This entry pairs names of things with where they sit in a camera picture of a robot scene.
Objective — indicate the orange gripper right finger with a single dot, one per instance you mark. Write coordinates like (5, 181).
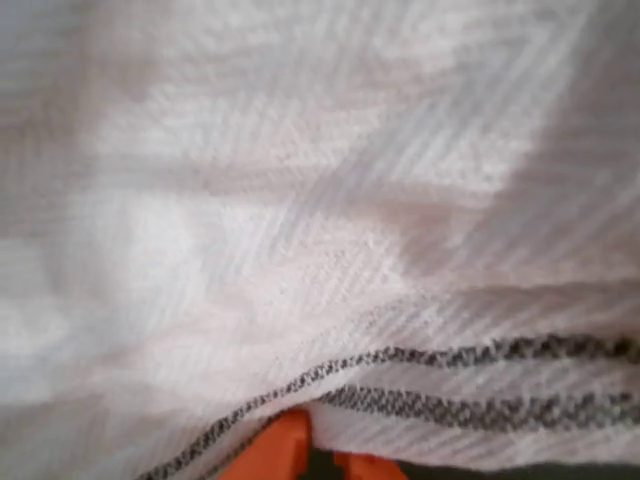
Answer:
(365, 469)

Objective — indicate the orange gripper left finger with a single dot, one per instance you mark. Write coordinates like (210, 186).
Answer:
(285, 450)

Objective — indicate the white striped towel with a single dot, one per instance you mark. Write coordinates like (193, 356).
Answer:
(300, 200)

